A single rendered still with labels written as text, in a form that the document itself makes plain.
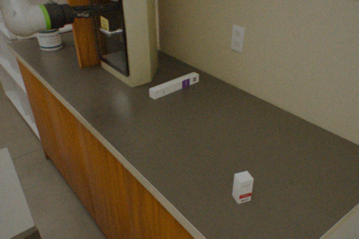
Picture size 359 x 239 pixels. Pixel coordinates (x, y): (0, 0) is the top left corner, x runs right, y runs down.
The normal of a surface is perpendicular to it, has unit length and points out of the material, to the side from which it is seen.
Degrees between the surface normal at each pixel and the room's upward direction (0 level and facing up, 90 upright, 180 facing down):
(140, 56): 90
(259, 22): 90
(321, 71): 90
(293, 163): 0
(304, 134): 0
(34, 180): 0
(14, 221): 90
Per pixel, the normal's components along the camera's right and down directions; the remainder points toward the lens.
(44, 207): 0.00, -0.84
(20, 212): 0.64, 0.41
